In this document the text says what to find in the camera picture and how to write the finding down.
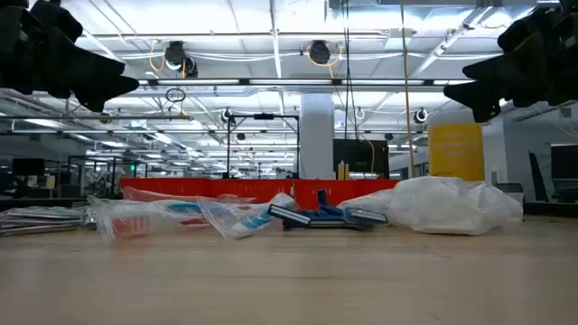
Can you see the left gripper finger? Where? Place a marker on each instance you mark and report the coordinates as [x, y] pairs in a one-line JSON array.
[[104, 92], [90, 65]]

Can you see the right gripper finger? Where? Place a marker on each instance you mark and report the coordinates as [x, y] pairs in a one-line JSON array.
[[483, 97], [501, 67]]

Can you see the cotton pads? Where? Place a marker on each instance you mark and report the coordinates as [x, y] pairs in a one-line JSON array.
[[368, 203], [451, 205]]

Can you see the bagged blue white toothbrush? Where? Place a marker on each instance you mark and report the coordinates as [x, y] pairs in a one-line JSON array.
[[153, 195], [135, 219], [253, 221]]

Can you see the silver metal nail clipper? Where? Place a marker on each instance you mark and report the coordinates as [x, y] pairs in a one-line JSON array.
[[36, 231], [40, 217], [40, 224]]

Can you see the blue disposable razor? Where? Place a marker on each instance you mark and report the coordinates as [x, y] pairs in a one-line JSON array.
[[366, 215], [322, 198], [289, 215], [332, 212]]

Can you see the black monitor screen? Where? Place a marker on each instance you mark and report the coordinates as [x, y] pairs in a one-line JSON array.
[[27, 167], [361, 158], [564, 167]]

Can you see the red plastic mesh basket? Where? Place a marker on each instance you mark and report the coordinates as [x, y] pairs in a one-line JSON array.
[[253, 186], [162, 185], [307, 192], [366, 185]]

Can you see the small yellow bottle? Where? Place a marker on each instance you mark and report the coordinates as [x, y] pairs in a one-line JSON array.
[[346, 172], [340, 171]]

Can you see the white building column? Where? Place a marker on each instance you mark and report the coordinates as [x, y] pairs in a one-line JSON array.
[[316, 135]]

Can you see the long ceiling light strip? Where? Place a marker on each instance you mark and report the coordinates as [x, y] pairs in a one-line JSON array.
[[289, 82]]

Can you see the black metal frame rig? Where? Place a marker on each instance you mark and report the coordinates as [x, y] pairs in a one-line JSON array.
[[264, 116]]

